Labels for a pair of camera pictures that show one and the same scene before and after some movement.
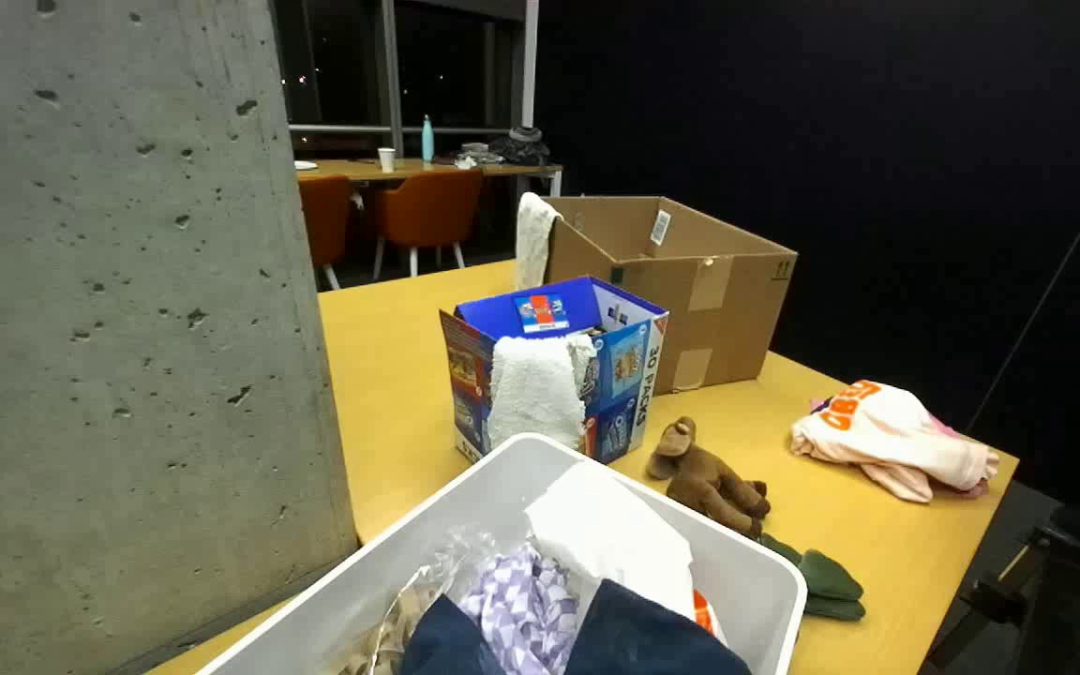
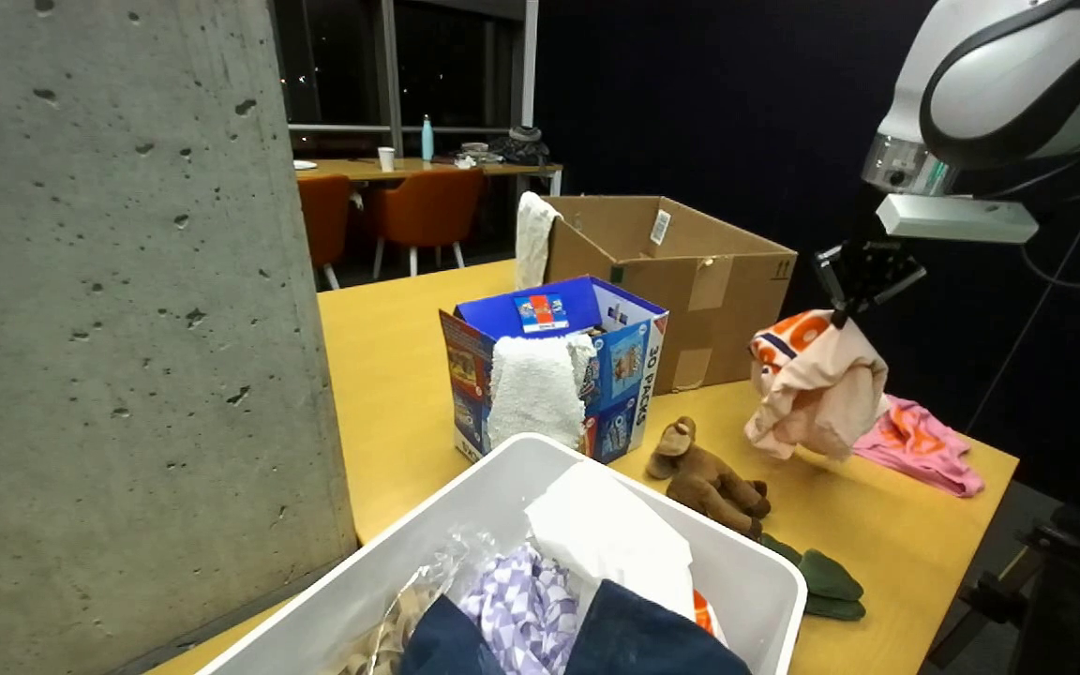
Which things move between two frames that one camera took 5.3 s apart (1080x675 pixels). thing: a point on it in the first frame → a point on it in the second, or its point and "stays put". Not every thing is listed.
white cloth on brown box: [535, 221] stays put
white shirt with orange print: [893, 435] → [820, 389]
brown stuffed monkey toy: [706, 481] stays put
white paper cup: [387, 160] stays put
